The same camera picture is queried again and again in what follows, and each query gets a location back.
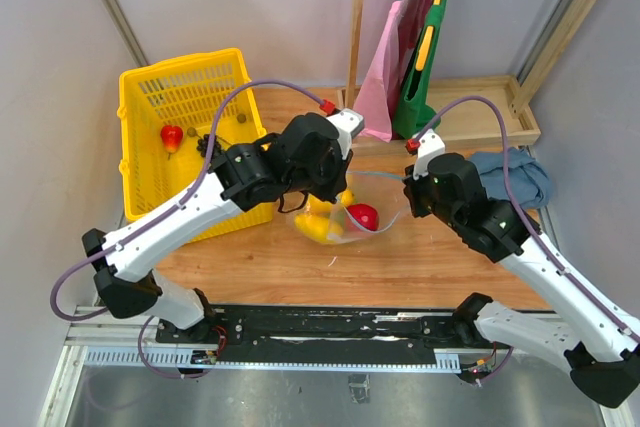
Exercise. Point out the orange yellow mango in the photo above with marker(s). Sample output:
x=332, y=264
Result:
x=318, y=207

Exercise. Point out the clear zip top bag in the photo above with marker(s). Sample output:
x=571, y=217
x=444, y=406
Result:
x=370, y=205

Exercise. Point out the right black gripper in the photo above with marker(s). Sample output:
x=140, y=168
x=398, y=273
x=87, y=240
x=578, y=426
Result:
x=411, y=190

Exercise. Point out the dark red hanging bag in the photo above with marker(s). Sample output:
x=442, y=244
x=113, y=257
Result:
x=411, y=20

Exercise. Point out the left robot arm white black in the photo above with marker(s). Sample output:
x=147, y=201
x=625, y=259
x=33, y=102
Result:
x=234, y=182

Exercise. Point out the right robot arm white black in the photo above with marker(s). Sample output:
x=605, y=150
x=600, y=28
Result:
x=598, y=343

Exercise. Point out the blue crumpled cloth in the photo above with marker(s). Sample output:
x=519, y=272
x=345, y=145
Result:
x=529, y=181

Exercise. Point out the green hanging bag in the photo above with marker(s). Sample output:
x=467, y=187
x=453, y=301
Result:
x=413, y=112

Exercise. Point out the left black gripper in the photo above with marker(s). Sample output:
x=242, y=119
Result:
x=339, y=183

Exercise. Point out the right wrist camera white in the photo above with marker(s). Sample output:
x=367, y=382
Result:
x=425, y=148

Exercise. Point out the red pomegranate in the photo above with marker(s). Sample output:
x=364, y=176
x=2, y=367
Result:
x=364, y=215

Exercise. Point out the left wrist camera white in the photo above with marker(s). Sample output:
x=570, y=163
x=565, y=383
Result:
x=349, y=125

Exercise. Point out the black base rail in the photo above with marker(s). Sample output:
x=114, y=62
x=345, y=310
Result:
x=341, y=339

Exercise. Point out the red apple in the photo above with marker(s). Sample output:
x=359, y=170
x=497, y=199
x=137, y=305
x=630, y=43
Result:
x=171, y=137

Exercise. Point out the wooden rack tray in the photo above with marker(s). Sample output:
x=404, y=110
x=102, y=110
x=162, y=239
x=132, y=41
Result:
x=472, y=126

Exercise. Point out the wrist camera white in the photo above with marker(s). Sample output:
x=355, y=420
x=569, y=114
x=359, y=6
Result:
x=425, y=148
x=349, y=125

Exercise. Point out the pink hanging bag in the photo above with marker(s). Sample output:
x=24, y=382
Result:
x=377, y=98

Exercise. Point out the yellow plastic basket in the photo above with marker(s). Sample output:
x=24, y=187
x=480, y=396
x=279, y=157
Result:
x=184, y=91

